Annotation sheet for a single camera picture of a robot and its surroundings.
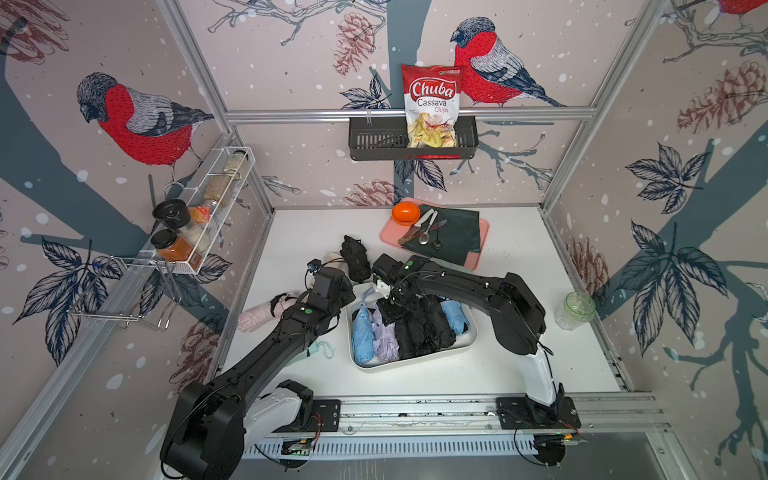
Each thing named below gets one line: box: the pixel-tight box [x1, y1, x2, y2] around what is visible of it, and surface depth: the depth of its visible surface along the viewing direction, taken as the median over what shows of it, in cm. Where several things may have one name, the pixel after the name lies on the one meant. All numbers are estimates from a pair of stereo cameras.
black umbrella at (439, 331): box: [422, 294, 456, 352], surface depth 85 cm
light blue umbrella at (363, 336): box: [352, 302, 376, 365], surface depth 83 cm
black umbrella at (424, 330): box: [408, 297, 441, 358], surface depth 84 cm
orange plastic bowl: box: [392, 202, 421, 226], surface depth 116 cm
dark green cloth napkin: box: [401, 205, 481, 266], surface depth 114 cm
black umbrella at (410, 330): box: [394, 311, 425, 359], surface depth 84 cm
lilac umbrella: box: [370, 304, 400, 361], surface depth 83 cm
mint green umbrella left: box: [294, 341, 335, 364], surface depth 86 cm
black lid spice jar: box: [152, 199, 191, 229], surface depth 63 cm
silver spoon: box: [418, 210, 438, 245], surface depth 113 cm
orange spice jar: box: [151, 229, 202, 272], surface depth 62 cm
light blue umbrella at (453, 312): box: [440, 300, 470, 335], surface depth 86 cm
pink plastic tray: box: [380, 198, 490, 271], surface depth 113 cm
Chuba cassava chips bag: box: [402, 64, 464, 149], surface depth 85 cm
